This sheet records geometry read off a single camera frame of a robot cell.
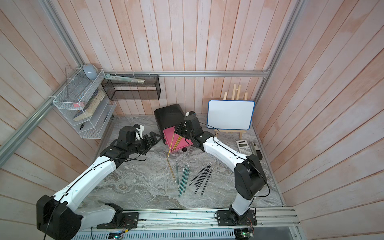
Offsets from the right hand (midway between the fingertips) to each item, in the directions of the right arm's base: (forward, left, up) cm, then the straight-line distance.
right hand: (173, 126), depth 84 cm
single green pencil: (-16, -1, -23) cm, 28 cm away
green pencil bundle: (-23, -6, -22) cm, 33 cm away
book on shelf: (+13, +45, +10) cm, 47 cm away
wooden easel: (+21, -36, +7) cm, 43 cm away
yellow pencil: (-3, -1, -12) cm, 13 cm away
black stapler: (-3, -52, -20) cm, 56 cm away
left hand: (-10, +7, -1) cm, 13 cm away
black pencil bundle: (-17, -21, -23) cm, 35 cm away
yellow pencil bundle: (-9, +5, -22) cm, 25 cm away
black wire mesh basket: (+34, +41, +1) cm, 53 cm away
